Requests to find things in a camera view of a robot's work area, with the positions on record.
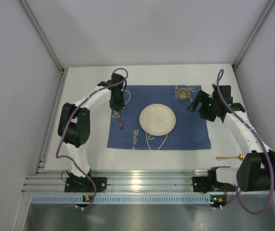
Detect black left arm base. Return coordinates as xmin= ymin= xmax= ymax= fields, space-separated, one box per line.
xmin=65 ymin=176 xmax=107 ymax=193

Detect left corner frame post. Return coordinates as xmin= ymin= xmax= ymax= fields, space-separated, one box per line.
xmin=19 ymin=0 xmax=65 ymax=73

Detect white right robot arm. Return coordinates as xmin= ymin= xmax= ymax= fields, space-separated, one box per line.
xmin=187 ymin=85 xmax=275 ymax=192

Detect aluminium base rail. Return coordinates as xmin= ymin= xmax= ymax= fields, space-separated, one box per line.
xmin=21 ymin=169 xmax=275 ymax=193

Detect right corner frame post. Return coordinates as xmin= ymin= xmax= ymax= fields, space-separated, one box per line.
xmin=232 ymin=0 xmax=275 ymax=71

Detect corner frame post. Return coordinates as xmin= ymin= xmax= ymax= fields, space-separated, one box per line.
xmin=232 ymin=0 xmax=275 ymax=71
xmin=19 ymin=0 xmax=65 ymax=73

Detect gold spoon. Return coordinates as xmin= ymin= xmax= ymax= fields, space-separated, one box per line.
xmin=216 ymin=154 xmax=244 ymax=161

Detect copper fork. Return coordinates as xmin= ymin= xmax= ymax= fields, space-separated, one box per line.
xmin=118 ymin=110 xmax=123 ymax=131

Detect blue cloth placemat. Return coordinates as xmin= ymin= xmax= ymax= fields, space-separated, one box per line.
xmin=107 ymin=85 xmax=211 ymax=150

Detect small glass cup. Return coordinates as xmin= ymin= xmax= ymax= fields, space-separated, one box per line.
xmin=177 ymin=88 xmax=190 ymax=101

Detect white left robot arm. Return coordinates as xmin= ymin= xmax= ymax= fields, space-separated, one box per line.
xmin=56 ymin=72 xmax=128 ymax=178

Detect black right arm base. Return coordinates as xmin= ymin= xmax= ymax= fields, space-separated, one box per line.
xmin=192 ymin=177 xmax=236 ymax=193

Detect slotted cable duct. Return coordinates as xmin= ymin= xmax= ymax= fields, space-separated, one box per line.
xmin=31 ymin=194 xmax=275 ymax=205

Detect cream ceramic plate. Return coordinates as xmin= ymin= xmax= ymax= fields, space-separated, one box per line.
xmin=139 ymin=104 xmax=176 ymax=136

